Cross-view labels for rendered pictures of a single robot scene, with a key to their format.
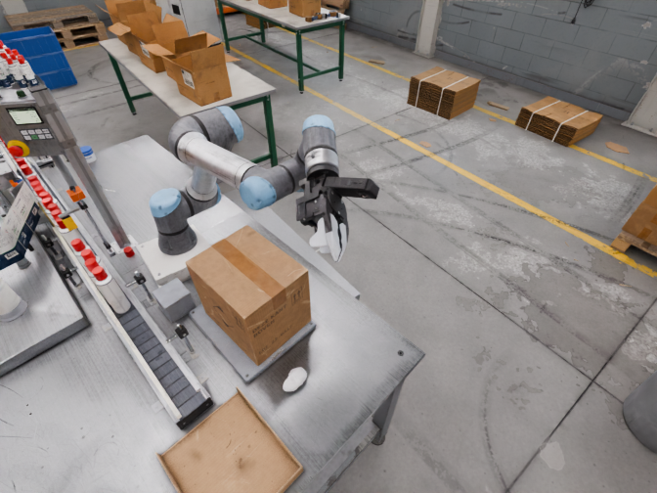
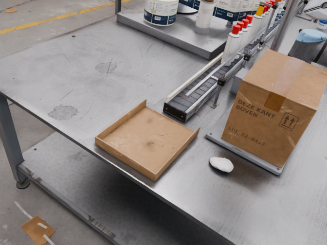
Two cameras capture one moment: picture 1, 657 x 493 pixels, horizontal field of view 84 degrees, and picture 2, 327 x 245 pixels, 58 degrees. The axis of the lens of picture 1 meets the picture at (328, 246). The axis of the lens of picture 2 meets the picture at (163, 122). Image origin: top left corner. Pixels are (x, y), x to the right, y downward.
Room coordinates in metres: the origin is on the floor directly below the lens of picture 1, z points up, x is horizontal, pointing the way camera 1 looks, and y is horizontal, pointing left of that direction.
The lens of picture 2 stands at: (0.07, -0.49, 1.60)
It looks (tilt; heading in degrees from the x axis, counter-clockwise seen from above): 41 degrees down; 72
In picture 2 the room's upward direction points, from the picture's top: 10 degrees clockwise
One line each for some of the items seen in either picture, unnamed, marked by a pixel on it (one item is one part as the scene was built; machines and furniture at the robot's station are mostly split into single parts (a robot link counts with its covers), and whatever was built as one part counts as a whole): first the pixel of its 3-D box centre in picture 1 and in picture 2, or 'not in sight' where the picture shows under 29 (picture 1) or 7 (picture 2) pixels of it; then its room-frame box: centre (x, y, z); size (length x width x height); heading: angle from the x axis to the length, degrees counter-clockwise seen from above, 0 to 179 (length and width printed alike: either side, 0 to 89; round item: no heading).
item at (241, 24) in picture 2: (104, 282); (234, 42); (0.78, 0.76, 0.98); 0.05 x 0.05 x 0.20
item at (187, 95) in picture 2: (118, 282); (239, 50); (0.81, 0.73, 0.95); 1.07 x 0.01 x 0.01; 44
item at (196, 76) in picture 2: (104, 302); (223, 53); (0.76, 0.79, 0.90); 1.07 x 0.01 x 0.02; 44
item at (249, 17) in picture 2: (89, 261); (244, 34); (0.88, 0.86, 0.98); 0.05 x 0.05 x 0.20
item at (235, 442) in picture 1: (229, 462); (149, 135); (0.28, 0.26, 0.85); 0.30 x 0.26 x 0.04; 44
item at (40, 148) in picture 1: (31, 124); not in sight; (1.13, 0.98, 1.38); 0.17 x 0.10 x 0.19; 99
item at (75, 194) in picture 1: (85, 227); (263, 21); (0.99, 0.90, 1.05); 0.10 x 0.04 x 0.33; 134
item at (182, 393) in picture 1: (90, 262); (247, 46); (0.99, 0.96, 0.86); 1.65 x 0.08 x 0.04; 44
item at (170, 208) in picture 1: (169, 209); (308, 44); (1.09, 0.61, 1.05); 0.13 x 0.12 x 0.14; 138
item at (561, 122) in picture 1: (557, 119); not in sight; (3.79, -2.52, 0.11); 0.65 x 0.54 x 0.22; 35
